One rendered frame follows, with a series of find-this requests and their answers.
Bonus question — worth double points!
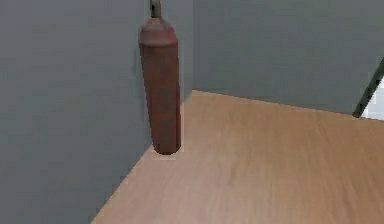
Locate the red gas cylinder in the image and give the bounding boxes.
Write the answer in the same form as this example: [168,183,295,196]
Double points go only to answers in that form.
[137,0,183,156]

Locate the dark door frame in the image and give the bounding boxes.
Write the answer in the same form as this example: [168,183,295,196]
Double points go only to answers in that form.
[351,57,384,119]

